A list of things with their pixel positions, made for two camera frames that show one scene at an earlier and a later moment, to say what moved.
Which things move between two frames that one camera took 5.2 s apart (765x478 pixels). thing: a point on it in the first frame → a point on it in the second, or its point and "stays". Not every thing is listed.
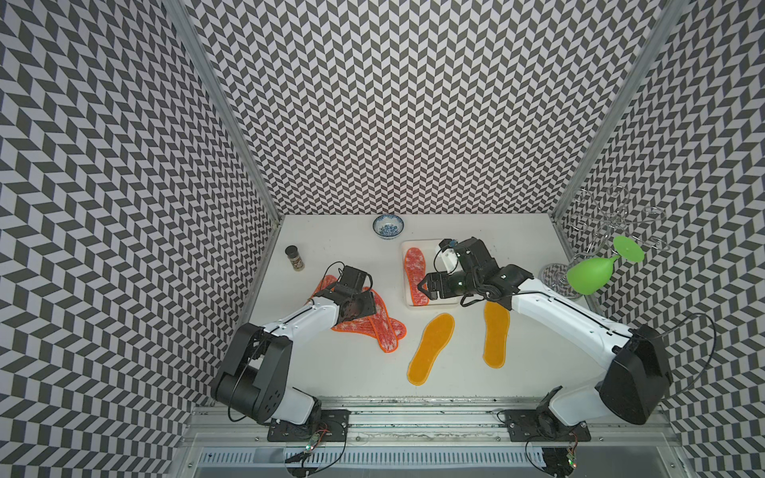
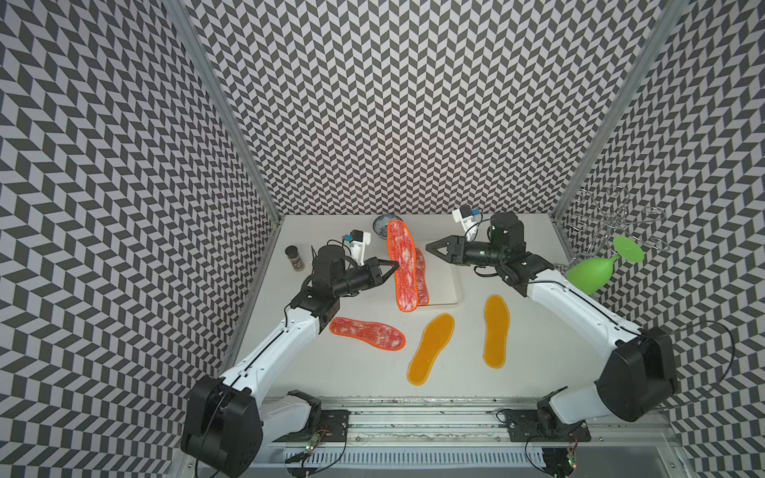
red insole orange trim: x=382 y=325 → x=401 y=248
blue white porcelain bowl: x=388 y=226 stays
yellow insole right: x=497 y=325 stays
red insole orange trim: x=415 y=270 stays
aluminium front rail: x=420 y=423 stays
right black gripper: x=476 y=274 → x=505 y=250
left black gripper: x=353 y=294 → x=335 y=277
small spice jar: x=293 y=254 stays
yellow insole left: x=435 y=335 stays
